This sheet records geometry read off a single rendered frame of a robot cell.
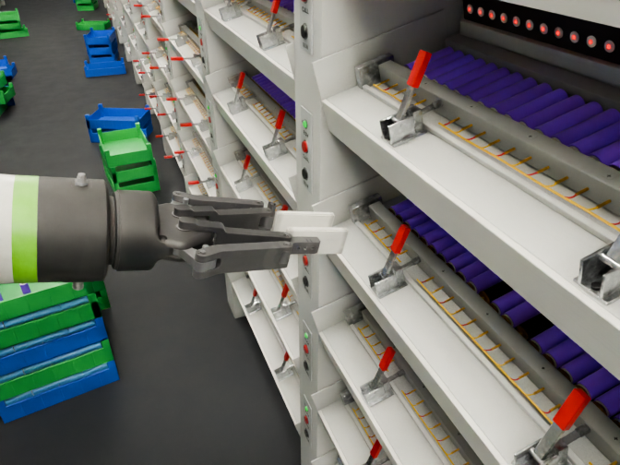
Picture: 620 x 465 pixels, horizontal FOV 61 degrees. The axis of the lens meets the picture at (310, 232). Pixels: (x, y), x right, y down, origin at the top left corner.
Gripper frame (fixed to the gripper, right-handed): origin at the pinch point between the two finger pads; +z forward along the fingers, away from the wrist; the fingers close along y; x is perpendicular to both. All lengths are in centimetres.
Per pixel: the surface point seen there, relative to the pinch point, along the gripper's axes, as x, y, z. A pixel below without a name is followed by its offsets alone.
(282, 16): 16, -49, 11
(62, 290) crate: -58, -72, -23
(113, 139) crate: -71, -216, 0
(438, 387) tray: -9.6, 15.2, 10.8
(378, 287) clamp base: -7.1, 0.9, 10.7
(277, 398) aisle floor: -81, -50, 31
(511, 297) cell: -1.4, 11.5, 20.0
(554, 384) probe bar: -3.0, 22.3, 16.3
